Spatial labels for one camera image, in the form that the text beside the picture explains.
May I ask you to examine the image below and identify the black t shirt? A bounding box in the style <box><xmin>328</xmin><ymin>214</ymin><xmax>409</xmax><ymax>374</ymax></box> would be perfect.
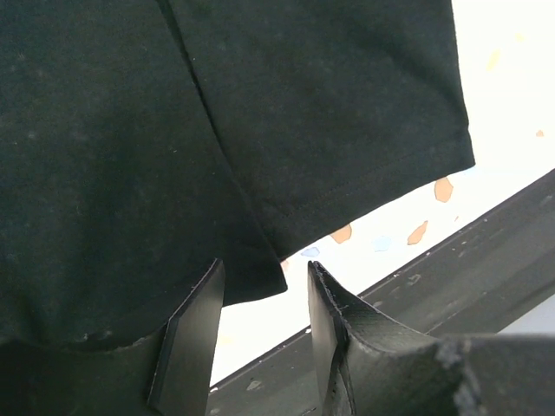
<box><xmin>1</xmin><ymin>1</ymin><xmax>474</xmax><ymax>349</ymax></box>

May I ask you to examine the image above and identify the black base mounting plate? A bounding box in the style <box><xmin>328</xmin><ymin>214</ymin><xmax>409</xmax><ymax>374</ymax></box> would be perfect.
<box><xmin>207</xmin><ymin>173</ymin><xmax>554</xmax><ymax>415</ymax></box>

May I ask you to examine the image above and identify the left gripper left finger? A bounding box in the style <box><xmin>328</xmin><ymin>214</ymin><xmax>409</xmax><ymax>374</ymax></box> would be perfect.
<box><xmin>1</xmin><ymin>260</ymin><xmax>225</xmax><ymax>415</ymax></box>

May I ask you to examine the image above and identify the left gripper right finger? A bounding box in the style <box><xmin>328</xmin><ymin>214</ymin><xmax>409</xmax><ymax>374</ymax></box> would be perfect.
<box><xmin>308</xmin><ymin>262</ymin><xmax>554</xmax><ymax>416</ymax></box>

